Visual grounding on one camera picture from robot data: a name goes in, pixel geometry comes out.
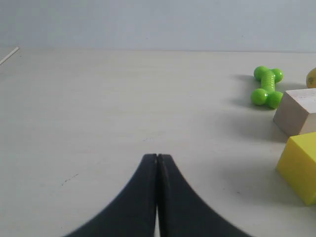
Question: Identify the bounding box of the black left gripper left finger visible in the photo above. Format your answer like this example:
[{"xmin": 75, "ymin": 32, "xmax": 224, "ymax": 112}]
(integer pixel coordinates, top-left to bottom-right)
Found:
[{"xmin": 67, "ymin": 154, "xmax": 157, "ymax": 237}]

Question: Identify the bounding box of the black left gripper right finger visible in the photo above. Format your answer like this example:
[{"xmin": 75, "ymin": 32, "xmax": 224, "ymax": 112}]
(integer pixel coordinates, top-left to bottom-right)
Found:
[{"xmin": 157, "ymin": 154, "xmax": 249, "ymax": 237}]

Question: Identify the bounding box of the yellow cube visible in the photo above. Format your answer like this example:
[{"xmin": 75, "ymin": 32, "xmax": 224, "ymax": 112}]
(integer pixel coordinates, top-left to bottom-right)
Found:
[{"xmin": 276, "ymin": 132, "xmax": 316, "ymax": 205}]

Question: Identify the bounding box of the natural wooden cube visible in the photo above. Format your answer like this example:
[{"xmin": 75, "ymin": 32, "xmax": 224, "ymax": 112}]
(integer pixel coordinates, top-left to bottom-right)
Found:
[{"xmin": 273, "ymin": 88, "xmax": 316, "ymax": 136}]

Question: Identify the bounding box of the white strip at table edge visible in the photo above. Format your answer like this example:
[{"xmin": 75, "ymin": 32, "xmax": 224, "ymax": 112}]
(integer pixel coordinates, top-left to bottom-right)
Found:
[{"xmin": 0, "ymin": 46, "xmax": 20, "ymax": 65}]

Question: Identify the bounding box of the green bone toy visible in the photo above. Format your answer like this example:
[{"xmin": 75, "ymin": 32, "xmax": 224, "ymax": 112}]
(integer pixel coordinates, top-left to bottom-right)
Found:
[{"xmin": 250, "ymin": 66, "xmax": 284, "ymax": 109}]

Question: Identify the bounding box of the yellow lemon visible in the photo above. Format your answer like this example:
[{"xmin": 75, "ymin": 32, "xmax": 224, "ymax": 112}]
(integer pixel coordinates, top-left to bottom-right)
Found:
[{"xmin": 306, "ymin": 68, "xmax": 316, "ymax": 88}]

